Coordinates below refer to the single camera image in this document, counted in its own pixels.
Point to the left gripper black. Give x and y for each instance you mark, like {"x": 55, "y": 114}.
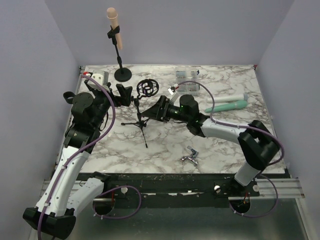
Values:
{"x": 125, "y": 93}

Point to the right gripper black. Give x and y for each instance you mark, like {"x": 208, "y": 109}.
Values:
{"x": 155, "y": 112}

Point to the white microphone grey mesh head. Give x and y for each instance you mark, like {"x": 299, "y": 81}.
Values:
{"x": 231, "y": 98}

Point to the green microphone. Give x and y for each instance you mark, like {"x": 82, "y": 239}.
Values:
{"x": 240, "y": 104}

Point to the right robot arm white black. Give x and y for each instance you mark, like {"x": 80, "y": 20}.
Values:
{"x": 258, "y": 145}

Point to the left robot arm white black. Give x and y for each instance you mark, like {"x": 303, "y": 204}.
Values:
{"x": 56, "y": 212}

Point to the black tall round-base stand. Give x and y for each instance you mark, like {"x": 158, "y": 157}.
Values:
{"x": 122, "y": 74}

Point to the peach microphone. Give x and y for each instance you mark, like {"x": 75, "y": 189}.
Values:
{"x": 112, "y": 15}

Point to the clear plastic screw box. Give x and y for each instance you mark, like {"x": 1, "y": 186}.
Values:
{"x": 185, "y": 77}

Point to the chrome faucet tap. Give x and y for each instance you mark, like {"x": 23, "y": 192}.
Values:
{"x": 192, "y": 157}

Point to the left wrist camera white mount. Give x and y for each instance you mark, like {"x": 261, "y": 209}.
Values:
{"x": 100, "y": 76}

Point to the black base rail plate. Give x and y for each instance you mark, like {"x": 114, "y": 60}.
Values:
{"x": 163, "y": 190}

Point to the aluminium frame rail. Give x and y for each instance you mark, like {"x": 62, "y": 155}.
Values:
{"x": 287, "y": 188}

